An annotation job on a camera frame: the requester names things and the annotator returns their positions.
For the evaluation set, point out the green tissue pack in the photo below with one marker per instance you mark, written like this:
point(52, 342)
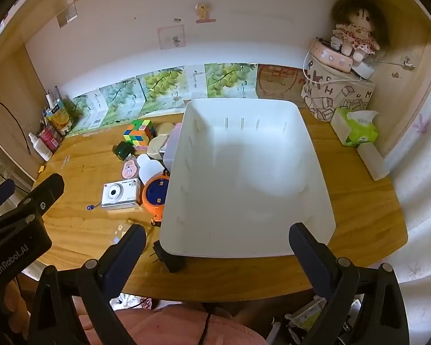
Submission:
point(355, 129)

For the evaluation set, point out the pink square wall sticker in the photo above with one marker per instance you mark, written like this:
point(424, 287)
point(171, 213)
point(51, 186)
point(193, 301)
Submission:
point(171, 36)

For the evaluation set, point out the clear plastic box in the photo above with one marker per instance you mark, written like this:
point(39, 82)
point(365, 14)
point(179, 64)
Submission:
point(170, 151)

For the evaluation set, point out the orange juice packet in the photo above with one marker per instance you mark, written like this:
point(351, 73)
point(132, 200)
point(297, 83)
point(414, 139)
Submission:
point(59, 118)

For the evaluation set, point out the white power adapter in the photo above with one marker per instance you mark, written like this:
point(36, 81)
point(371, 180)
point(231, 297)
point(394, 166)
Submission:
point(363, 70)

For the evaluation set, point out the beige round case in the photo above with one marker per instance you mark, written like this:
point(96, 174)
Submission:
point(164, 129)
point(156, 147)

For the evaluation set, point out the white plastic bottle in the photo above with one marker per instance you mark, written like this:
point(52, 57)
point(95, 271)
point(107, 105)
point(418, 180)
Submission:
point(41, 148)

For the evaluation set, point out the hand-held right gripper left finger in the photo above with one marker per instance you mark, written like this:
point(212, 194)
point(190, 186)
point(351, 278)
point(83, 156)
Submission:
point(133, 243)

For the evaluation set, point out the orange and blue round reel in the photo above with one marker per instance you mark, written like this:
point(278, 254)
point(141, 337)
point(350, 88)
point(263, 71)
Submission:
point(155, 194)

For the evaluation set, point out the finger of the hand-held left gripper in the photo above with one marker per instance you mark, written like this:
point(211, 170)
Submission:
point(0, 196)
point(46, 190)

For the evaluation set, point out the pink can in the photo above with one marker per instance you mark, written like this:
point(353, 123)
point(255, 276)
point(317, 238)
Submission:
point(51, 138)

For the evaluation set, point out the clear tape patch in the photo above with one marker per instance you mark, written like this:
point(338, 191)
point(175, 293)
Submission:
point(67, 9)

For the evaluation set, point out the white compact camera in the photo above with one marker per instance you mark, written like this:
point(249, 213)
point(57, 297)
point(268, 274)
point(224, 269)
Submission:
point(120, 194)

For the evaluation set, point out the grape print carton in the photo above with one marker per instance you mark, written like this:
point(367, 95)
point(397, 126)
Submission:
point(226, 79)
point(161, 86)
point(120, 100)
point(89, 113)

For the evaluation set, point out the yellow pony wall sticker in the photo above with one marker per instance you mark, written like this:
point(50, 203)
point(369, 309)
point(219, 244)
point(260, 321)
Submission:
point(204, 12)

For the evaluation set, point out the white tissue pack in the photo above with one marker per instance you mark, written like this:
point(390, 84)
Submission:
point(372, 161)

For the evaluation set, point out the rag doll with brown hair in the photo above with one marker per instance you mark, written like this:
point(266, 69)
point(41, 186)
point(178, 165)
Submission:
point(357, 25)

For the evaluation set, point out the person's pink clothing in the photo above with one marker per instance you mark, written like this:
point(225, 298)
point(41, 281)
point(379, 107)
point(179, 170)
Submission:
point(172, 325)

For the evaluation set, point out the pink round tin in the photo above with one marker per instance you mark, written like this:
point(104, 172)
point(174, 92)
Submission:
point(330, 55)

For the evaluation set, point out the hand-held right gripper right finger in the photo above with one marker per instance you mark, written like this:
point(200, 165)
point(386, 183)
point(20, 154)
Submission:
point(302, 245)

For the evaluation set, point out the multicoloured puzzle cube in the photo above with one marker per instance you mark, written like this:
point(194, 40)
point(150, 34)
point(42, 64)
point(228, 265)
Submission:
point(138, 133)

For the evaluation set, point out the black plug charger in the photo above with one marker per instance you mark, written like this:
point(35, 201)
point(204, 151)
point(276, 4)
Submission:
point(170, 260)

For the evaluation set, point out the brown printed cardboard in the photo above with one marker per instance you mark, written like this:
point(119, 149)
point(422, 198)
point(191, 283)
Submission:
point(280, 81)

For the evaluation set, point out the metal wall hook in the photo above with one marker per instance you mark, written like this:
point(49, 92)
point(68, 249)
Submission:
point(408, 63)

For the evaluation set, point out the pink oval case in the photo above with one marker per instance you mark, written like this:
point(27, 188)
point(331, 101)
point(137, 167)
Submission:
point(131, 169)

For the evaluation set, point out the white plastic bin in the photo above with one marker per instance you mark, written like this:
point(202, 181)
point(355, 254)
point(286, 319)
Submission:
point(244, 172)

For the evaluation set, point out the printed fabric basket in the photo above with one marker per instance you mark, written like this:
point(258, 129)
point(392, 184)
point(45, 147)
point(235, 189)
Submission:
point(337, 97)

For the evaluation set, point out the white plug adapter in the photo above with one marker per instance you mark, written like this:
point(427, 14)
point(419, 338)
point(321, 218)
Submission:
point(149, 169)

